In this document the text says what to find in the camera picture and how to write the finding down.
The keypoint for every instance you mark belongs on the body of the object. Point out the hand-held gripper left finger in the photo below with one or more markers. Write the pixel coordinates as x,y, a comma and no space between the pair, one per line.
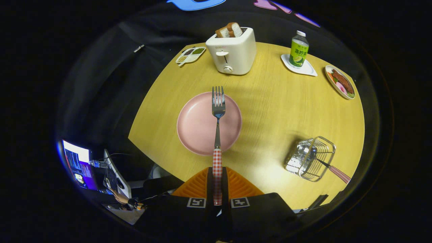
182,216

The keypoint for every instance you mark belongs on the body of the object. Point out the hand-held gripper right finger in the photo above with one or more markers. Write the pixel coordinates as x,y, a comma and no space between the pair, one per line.
260,216

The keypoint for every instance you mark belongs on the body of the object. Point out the light side desk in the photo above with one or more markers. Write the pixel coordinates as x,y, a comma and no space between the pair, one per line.
128,214

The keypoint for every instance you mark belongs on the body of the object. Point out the pink round plate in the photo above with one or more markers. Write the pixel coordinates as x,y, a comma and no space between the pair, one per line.
197,128

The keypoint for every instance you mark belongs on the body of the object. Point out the open laptop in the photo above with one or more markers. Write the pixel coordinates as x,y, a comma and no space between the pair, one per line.
79,165

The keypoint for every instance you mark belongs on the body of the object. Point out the black backdrop cloth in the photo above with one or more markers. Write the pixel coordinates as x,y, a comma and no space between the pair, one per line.
108,84

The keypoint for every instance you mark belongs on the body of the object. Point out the white square coaster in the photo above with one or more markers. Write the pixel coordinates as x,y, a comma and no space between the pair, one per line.
308,71

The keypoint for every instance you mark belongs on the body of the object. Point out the white plate with food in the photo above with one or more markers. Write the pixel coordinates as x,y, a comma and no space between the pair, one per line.
332,81

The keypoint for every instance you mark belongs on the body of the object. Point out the brown meat piece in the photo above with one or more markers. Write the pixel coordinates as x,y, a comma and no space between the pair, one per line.
343,81

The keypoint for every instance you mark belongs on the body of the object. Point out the white divided condiment dish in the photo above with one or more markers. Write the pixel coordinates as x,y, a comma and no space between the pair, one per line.
190,55

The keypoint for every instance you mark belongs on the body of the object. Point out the white toaster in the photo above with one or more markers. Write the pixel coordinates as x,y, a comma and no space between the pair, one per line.
236,55

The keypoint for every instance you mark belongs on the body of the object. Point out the green label drink bottle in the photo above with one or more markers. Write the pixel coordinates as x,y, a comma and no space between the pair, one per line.
298,52

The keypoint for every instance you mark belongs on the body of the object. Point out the white bread slice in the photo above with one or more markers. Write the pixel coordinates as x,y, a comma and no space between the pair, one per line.
235,29

